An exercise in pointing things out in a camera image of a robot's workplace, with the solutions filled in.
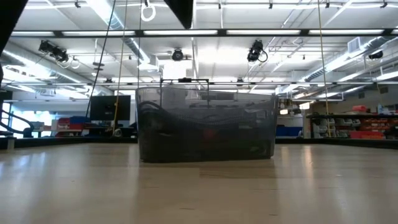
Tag black aluminium table frame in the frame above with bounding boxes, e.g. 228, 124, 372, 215
0, 136, 398, 150

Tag black cable with red strap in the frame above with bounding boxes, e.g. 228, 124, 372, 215
139, 102, 274, 159

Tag red storage bins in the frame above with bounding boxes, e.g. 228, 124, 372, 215
55, 116, 85, 138

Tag blue stacked storage bins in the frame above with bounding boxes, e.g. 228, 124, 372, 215
275, 126, 304, 138

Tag black curved cable hose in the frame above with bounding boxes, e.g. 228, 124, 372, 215
0, 108, 35, 138

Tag black overhead rig frame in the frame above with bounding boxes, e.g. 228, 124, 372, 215
0, 0, 398, 86

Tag shelf with orange bins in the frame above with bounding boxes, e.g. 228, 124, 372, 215
306, 105, 398, 140

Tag translucent grey plastic bin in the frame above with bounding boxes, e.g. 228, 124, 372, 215
135, 86, 280, 164

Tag yellow hanging strap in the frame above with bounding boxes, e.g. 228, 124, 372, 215
112, 0, 129, 135
317, 0, 332, 138

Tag white hanging cable loop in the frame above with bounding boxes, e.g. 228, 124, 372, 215
140, 2, 157, 22

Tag black hanging cable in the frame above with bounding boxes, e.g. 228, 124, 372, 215
84, 0, 118, 122

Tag black background monitor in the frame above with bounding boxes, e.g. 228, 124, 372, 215
90, 95, 132, 121

